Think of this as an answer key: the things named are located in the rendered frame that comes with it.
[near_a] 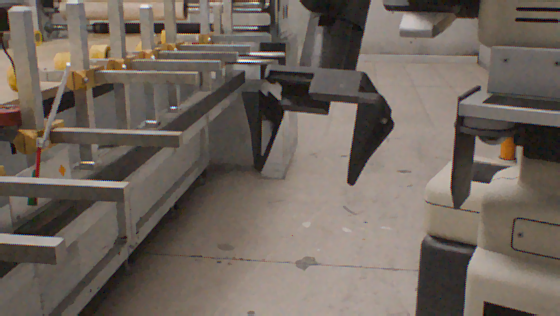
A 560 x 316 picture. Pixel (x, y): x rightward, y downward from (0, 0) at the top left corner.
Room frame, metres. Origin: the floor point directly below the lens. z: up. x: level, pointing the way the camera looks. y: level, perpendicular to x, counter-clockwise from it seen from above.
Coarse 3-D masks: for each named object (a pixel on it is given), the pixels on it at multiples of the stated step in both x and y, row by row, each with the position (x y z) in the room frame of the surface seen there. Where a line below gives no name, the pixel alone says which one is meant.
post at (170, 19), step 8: (168, 0) 2.23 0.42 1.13; (168, 8) 2.23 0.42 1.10; (168, 16) 2.23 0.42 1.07; (168, 24) 2.23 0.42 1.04; (168, 32) 2.23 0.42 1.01; (176, 32) 2.26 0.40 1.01; (168, 40) 2.23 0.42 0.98; (176, 40) 2.25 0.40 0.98; (168, 88) 2.23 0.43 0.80; (176, 88) 2.23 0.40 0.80; (168, 96) 2.23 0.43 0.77; (176, 96) 2.23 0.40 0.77; (176, 104) 2.23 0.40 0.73
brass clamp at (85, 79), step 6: (90, 66) 1.56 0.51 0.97; (96, 66) 1.56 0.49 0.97; (102, 66) 1.58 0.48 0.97; (72, 72) 1.46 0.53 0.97; (78, 72) 1.47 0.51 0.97; (84, 72) 1.48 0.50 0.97; (90, 72) 1.50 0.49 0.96; (72, 78) 1.46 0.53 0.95; (78, 78) 1.46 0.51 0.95; (84, 78) 1.47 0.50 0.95; (90, 78) 1.50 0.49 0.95; (66, 84) 1.46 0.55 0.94; (72, 84) 1.46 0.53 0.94; (78, 84) 1.46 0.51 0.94; (84, 84) 1.47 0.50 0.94; (90, 84) 1.50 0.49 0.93; (96, 84) 1.53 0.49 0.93
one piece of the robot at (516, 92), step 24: (504, 48) 0.74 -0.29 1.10; (528, 48) 0.72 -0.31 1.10; (504, 72) 0.73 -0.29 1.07; (528, 72) 0.72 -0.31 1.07; (552, 72) 0.71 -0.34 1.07; (480, 96) 0.72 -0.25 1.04; (504, 96) 0.73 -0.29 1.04; (528, 96) 0.72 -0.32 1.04; (552, 96) 0.70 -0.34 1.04; (456, 120) 0.70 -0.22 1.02; (480, 120) 0.68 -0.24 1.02; (504, 120) 0.67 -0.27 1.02; (528, 120) 0.64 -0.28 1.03; (552, 120) 0.62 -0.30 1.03; (456, 144) 0.70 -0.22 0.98; (528, 144) 0.73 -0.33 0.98; (552, 144) 0.71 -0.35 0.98; (456, 168) 0.70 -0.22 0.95; (456, 192) 0.71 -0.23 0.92
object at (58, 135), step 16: (0, 128) 1.30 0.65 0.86; (16, 128) 1.30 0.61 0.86; (64, 128) 1.30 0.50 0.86; (80, 128) 1.30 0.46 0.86; (96, 144) 1.26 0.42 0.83; (112, 144) 1.26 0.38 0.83; (128, 144) 1.25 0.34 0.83; (144, 144) 1.25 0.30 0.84; (160, 144) 1.24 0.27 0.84; (176, 144) 1.24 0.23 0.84
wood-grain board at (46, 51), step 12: (96, 36) 3.48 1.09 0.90; (108, 36) 3.48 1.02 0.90; (132, 36) 3.47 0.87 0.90; (12, 48) 2.78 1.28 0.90; (36, 48) 2.78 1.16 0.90; (48, 48) 2.77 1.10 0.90; (60, 48) 2.77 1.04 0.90; (132, 48) 2.75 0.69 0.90; (0, 60) 2.30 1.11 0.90; (48, 60) 2.29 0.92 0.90; (0, 72) 1.95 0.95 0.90; (0, 84) 1.70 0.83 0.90; (48, 84) 1.69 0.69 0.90; (0, 96) 1.50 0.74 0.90; (12, 96) 1.50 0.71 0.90; (48, 96) 1.61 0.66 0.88
